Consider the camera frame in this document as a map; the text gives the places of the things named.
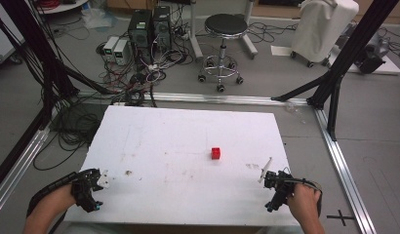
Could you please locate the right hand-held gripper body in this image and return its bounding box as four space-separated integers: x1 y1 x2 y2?
263 170 299 215

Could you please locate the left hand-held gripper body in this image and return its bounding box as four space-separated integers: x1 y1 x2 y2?
70 168 104 215

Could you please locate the person's left hand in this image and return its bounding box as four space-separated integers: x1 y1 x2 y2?
51 183 78 215

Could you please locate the person's right hand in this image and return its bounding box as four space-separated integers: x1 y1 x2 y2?
287 183 322 225

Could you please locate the white paper sheet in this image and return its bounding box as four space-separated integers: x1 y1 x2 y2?
270 44 294 58

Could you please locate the white bench power supply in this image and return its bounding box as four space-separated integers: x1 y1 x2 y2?
102 35 120 63
112 38 130 66

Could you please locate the large black computer tower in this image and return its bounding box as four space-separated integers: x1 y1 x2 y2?
127 9 154 65

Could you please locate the black round stool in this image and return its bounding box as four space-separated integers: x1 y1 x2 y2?
197 13 250 94

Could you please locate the white covered cart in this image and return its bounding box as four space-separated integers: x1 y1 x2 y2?
290 0 361 68

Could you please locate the clear plastic bag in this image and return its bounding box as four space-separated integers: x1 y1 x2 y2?
80 5 118 31

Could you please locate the slim black computer tower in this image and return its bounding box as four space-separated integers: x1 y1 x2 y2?
151 5 173 54

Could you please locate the black device on board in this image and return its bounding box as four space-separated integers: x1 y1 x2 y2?
354 30 391 75

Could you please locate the white flat board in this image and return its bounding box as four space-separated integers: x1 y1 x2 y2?
327 47 400 76

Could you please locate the round white table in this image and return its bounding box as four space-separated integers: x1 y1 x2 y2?
34 0 90 15

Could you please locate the tangle of black cables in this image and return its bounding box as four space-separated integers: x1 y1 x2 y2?
32 48 196 172

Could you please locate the long aluminium frame rail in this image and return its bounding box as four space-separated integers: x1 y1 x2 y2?
75 90 310 107

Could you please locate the black braced frame post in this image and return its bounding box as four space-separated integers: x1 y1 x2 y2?
270 0 400 142

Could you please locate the black frame post with cables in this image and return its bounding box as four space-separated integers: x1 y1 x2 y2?
0 0 116 131

